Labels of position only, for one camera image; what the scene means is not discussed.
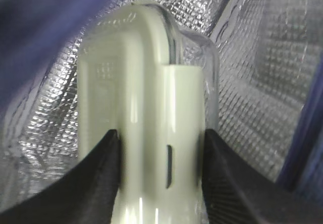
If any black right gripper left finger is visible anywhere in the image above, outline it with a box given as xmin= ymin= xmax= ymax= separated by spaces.
xmin=1 ymin=130 xmax=121 ymax=223

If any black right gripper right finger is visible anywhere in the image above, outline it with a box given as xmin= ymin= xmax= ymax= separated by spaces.
xmin=202 ymin=129 xmax=322 ymax=223

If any glass container green lid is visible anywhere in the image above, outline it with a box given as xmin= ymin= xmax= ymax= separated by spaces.
xmin=77 ymin=1 xmax=219 ymax=223

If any dark navy lunch bag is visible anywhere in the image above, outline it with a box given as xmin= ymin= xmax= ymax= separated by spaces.
xmin=1 ymin=0 xmax=322 ymax=209

